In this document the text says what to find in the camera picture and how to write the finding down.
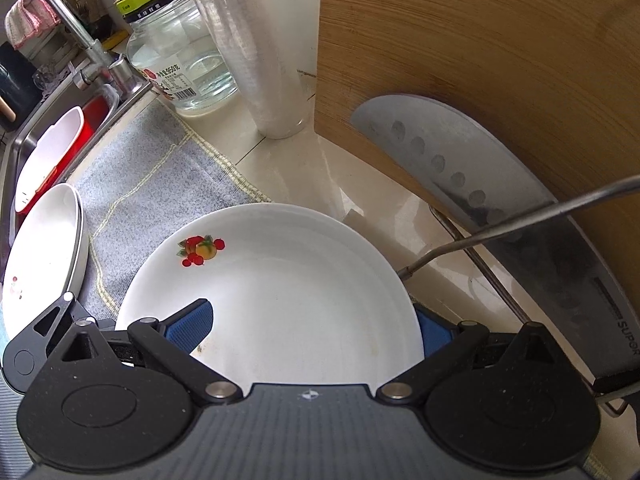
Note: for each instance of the white fruit print plate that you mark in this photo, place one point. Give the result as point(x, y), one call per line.
point(300, 300)
point(397, 287)

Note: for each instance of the metal sink knob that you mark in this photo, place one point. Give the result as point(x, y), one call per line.
point(122, 72)

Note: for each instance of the glass jar with yellow lid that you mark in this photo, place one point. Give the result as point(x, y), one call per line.
point(190, 60)

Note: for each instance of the red basin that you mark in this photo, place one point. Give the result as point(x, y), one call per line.
point(95, 115)

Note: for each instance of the metal faucet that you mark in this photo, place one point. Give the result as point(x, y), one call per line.
point(85, 45)

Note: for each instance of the grey checkered dish cloth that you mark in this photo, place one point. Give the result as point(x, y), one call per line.
point(150, 185)

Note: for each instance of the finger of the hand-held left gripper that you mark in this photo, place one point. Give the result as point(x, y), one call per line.
point(47, 327)

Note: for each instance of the pink cloth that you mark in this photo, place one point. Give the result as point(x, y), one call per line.
point(30, 20)

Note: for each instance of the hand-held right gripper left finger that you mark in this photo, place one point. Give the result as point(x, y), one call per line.
point(192, 327)

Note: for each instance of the stainless steel sink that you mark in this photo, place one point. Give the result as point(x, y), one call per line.
point(15, 150)

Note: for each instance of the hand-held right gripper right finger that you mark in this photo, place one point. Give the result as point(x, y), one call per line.
point(435, 332)

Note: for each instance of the bamboo cutting board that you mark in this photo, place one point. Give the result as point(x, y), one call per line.
point(475, 35)

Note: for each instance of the stack of clear plastic cups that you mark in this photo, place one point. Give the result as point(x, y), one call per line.
point(250, 60)

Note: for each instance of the white plate with centre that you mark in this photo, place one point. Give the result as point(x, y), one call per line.
point(45, 240)

